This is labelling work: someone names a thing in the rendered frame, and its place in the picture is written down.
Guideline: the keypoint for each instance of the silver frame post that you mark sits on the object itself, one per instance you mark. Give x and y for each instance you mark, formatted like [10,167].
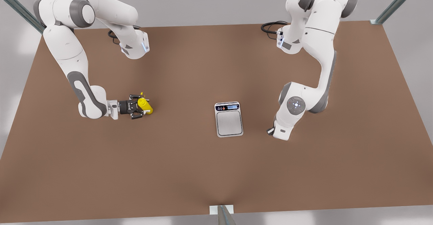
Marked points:
[395,2]
[20,8]
[223,215]

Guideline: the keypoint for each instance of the silver digital kitchen scale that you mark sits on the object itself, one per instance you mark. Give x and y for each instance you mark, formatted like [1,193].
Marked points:
[229,121]

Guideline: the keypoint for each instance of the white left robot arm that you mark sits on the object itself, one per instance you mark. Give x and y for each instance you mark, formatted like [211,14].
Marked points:
[318,32]

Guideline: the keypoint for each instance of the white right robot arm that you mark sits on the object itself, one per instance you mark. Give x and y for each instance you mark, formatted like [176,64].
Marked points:
[64,49]

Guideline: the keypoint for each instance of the yellow sauce bottle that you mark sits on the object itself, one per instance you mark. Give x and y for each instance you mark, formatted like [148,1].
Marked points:
[146,107]

